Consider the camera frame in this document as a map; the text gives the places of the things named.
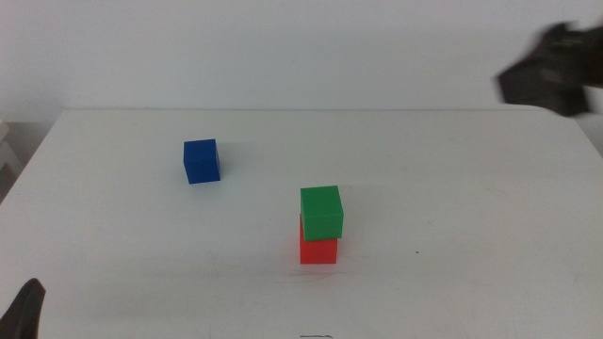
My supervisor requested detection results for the green cube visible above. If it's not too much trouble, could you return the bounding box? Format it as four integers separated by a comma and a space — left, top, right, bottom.
300, 185, 345, 243

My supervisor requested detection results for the blue cube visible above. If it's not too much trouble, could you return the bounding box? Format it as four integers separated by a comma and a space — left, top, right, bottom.
183, 137, 221, 186

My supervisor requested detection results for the red cube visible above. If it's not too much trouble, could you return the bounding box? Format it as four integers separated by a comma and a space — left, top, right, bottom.
299, 215, 339, 266

